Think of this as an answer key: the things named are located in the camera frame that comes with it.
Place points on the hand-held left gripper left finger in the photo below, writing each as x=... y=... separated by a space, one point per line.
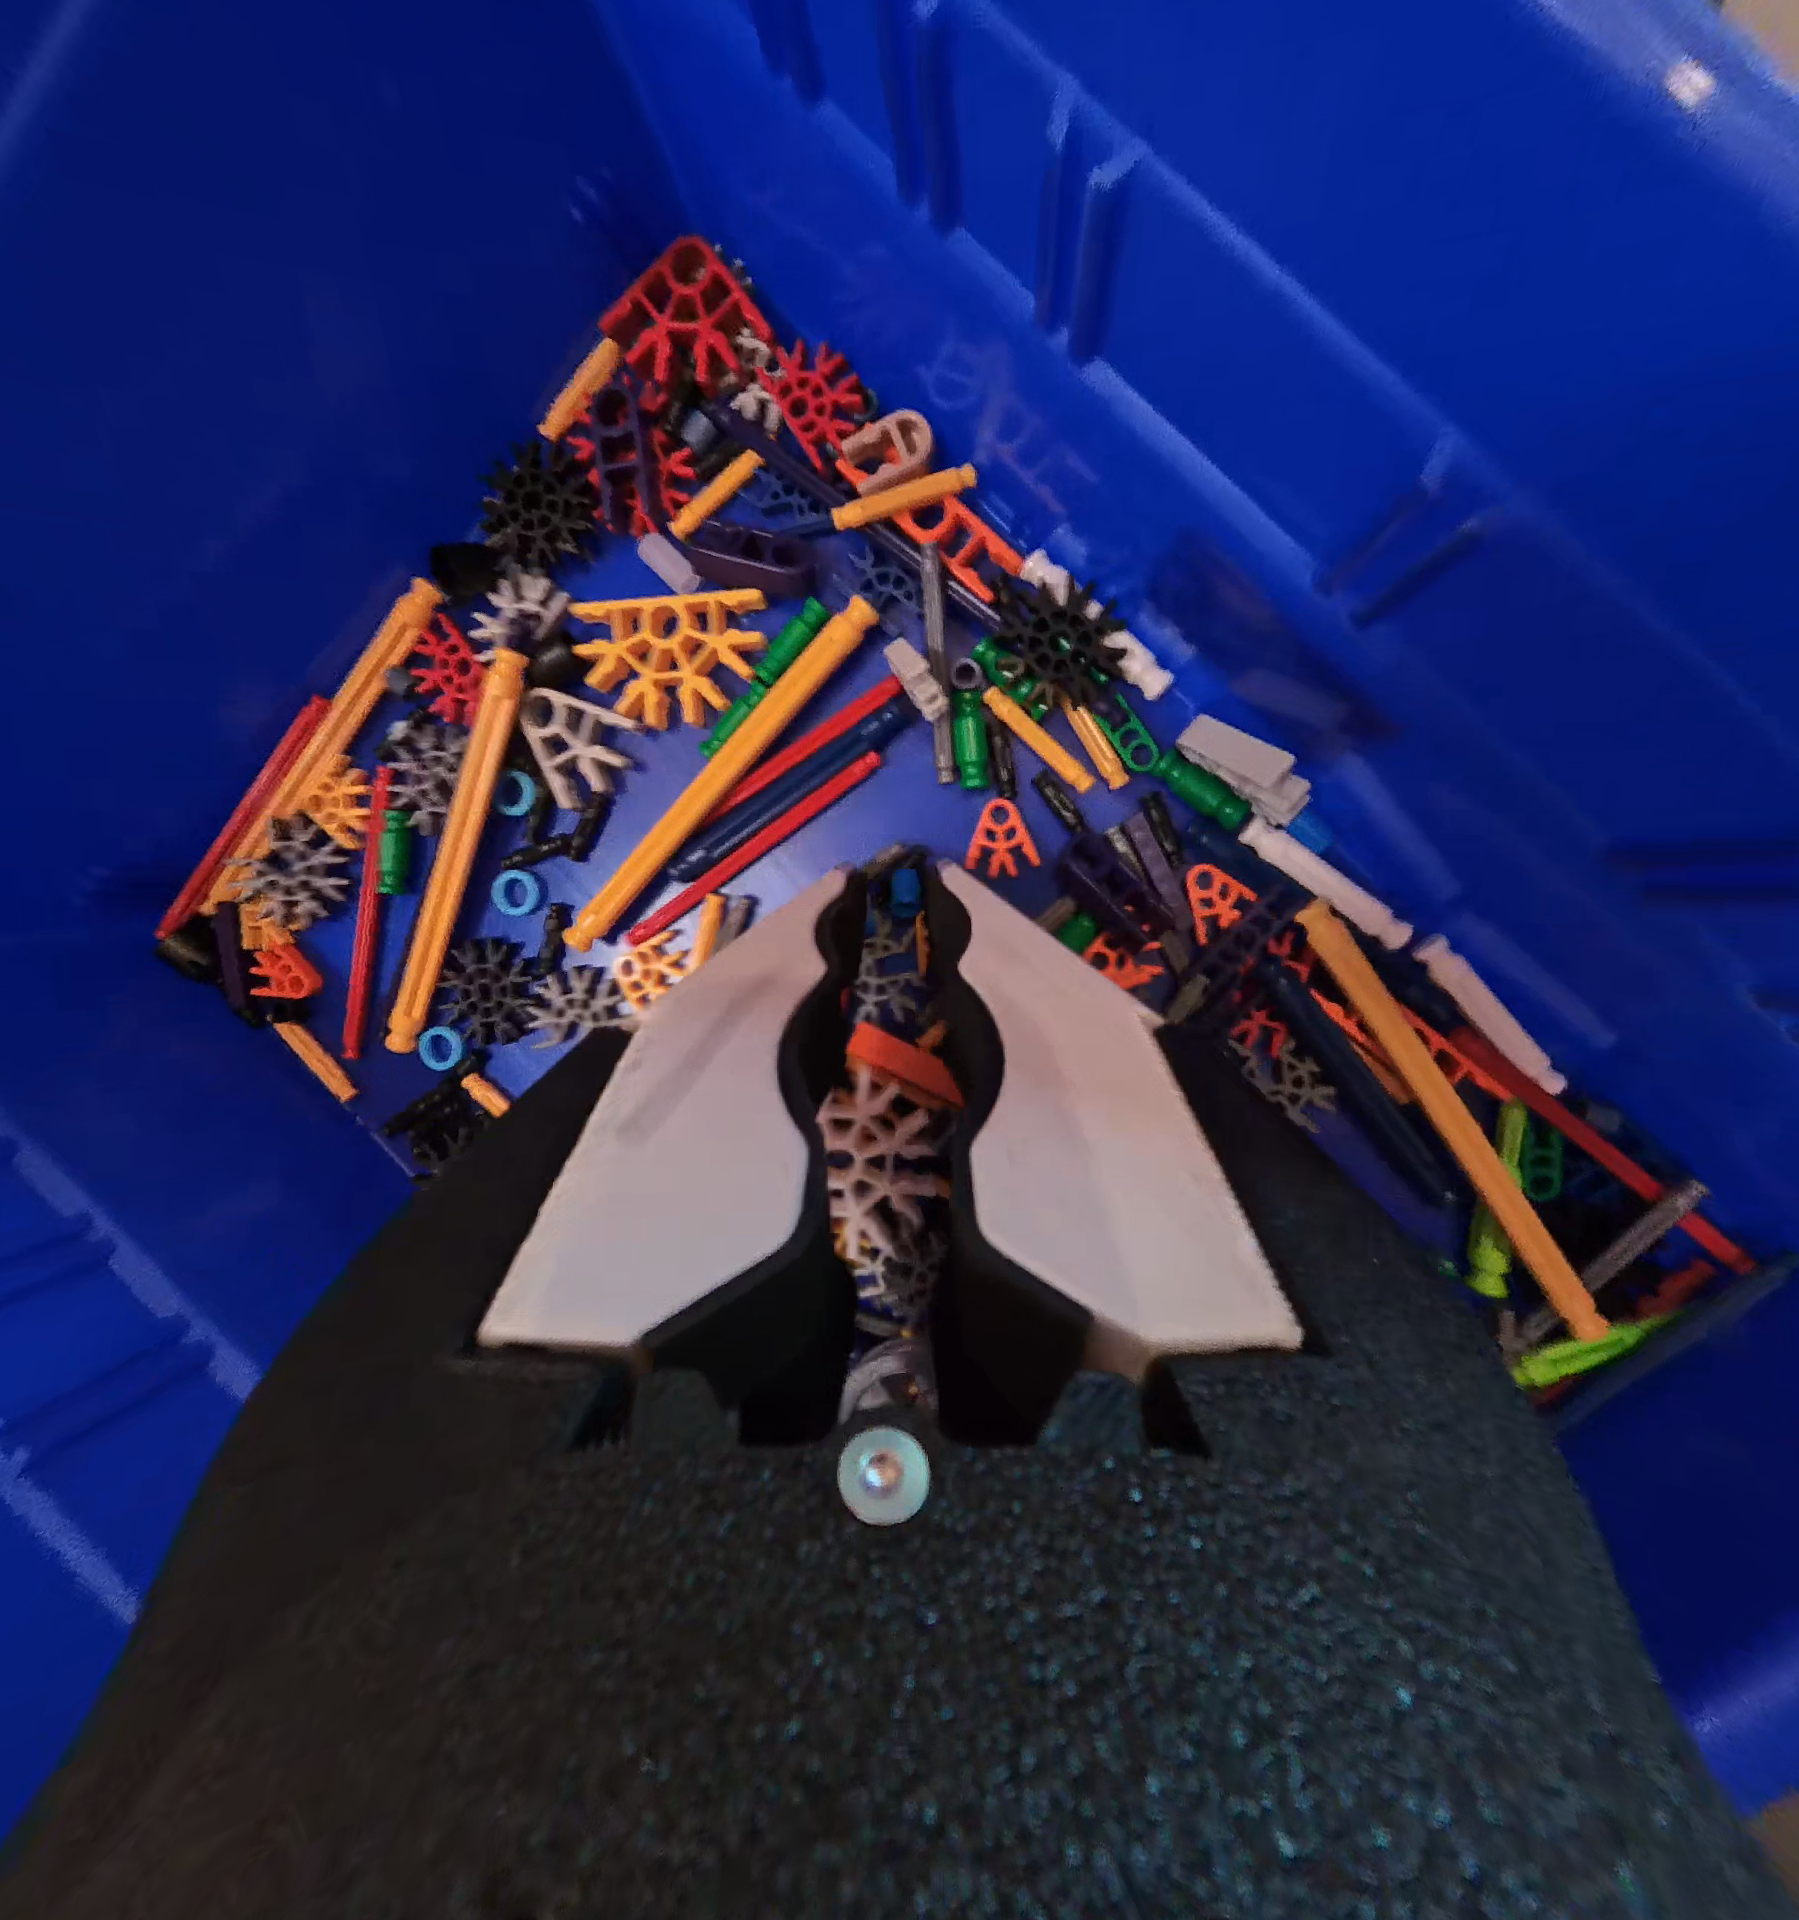
x=660 y=1169

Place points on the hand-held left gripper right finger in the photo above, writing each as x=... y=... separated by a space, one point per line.
x=1110 y=1169

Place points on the pile of construction toy pieces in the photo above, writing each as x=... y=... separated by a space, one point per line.
x=674 y=660

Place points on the blue plastic bin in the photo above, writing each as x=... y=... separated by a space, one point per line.
x=237 y=375

